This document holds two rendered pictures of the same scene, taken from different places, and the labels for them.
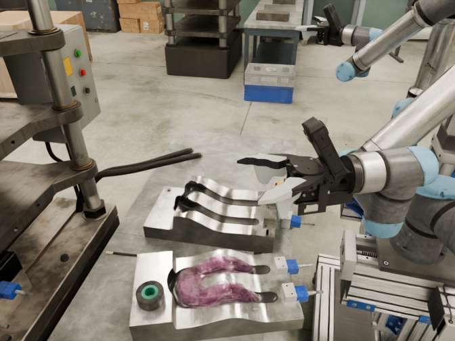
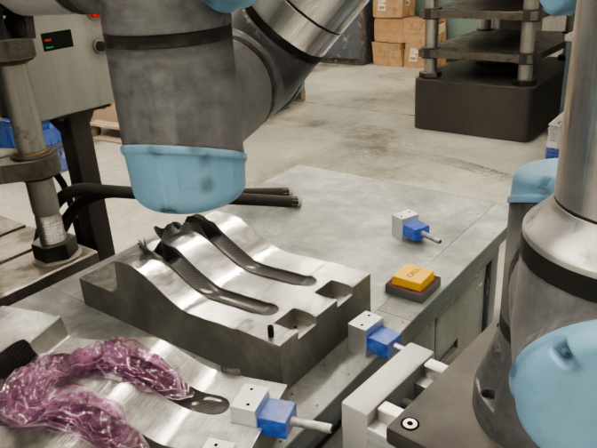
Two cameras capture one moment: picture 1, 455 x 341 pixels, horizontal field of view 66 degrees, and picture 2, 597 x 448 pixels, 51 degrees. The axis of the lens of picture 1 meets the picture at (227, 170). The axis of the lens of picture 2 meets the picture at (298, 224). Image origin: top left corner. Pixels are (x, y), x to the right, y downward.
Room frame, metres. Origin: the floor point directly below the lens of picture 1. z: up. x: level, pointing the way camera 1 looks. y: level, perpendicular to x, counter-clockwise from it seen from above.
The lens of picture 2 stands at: (0.23, -0.57, 1.43)
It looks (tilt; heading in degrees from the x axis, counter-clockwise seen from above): 24 degrees down; 28
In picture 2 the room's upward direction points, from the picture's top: 4 degrees counter-clockwise
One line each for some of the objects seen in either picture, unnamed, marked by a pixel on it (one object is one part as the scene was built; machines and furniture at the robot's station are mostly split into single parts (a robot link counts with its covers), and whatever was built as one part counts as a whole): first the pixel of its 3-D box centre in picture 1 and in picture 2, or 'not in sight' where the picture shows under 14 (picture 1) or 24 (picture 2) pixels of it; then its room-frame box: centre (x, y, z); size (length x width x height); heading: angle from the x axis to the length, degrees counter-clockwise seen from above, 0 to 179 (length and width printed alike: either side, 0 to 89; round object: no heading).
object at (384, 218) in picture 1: (381, 203); (191, 110); (0.56, -0.32, 1.34); 0.11 x 0.08 x 0.11; 11
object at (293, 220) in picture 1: (298, 221); (389, 343); (1.05, -0.29, 0.83); 0.13 x 0.05 x 0.05; 74
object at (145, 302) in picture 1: (150, 295); not in sight; (0.63, 0.22, 0.93); 0.08 x 0.08 x 0.04
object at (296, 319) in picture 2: (269, 226); (296, 329); (0.97, -0.16, 0.87); 0.05 x 0.05 x 0.04; 80
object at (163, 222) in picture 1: (213, 210); (218, 278); (1.07, 0.06, 0.87); 0.50 x 0.26 x 0.14; 80
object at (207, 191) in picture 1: (217, 203); (218, 260); (1.06, 0.04, 0.92); 0.35 x 0.16 x 0.09; 80
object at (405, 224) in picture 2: not in sight; (418, 231); (1.48, -0.21, 0.83); 0.13 x 0.05 x 0.05; 58
